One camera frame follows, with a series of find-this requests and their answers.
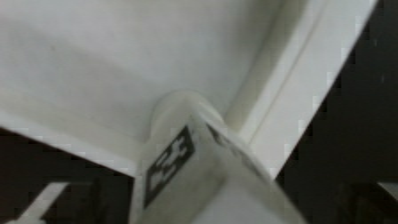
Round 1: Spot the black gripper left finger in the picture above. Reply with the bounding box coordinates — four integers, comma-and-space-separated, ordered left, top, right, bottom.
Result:
8, 181, 129, 224

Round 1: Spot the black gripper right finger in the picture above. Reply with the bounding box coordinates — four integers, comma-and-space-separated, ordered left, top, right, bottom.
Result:
338, 182, 398, 224

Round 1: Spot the white table leg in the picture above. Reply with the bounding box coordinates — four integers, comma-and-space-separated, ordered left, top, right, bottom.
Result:
131, 91, 308, 224

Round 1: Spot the white square table top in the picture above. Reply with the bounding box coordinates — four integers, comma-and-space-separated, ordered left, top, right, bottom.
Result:
0, 0, 378, 173

